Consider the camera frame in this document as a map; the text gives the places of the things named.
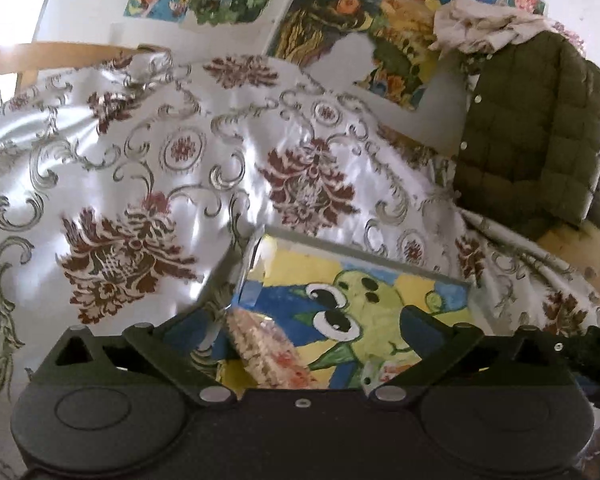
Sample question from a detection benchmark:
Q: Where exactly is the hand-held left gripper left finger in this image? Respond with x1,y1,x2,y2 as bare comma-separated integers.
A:
42,304,238,406

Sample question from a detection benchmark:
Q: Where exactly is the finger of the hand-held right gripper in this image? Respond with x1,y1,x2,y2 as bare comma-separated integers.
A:
555,325,600,377

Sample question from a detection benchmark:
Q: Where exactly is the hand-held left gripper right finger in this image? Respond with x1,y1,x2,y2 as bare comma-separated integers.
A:
362,304,573,403

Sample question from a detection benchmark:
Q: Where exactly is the grey tray with frog painting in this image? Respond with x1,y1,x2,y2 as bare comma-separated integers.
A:
215,227,486,396

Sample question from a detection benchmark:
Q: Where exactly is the rice cracker packet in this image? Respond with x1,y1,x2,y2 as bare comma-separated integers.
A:
205,260,313,391

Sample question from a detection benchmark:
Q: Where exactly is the light wooden chair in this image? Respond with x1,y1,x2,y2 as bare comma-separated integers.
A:
535,220,600,306

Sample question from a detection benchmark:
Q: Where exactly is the white floral printed tablecloth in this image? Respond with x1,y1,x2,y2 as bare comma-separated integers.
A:
0,52,600,480

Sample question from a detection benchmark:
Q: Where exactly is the olive green puffer jacket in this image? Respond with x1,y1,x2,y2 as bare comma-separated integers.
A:
452,30,600,241

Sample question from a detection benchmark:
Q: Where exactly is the beige crumpled cloth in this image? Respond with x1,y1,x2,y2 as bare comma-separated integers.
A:
427,0,551,53

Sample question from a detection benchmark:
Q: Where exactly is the window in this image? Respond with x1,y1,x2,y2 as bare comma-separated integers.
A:
0,0,61,111

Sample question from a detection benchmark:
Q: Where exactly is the brown orange painted wall poster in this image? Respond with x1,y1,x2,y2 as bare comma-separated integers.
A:
267,0,446,111

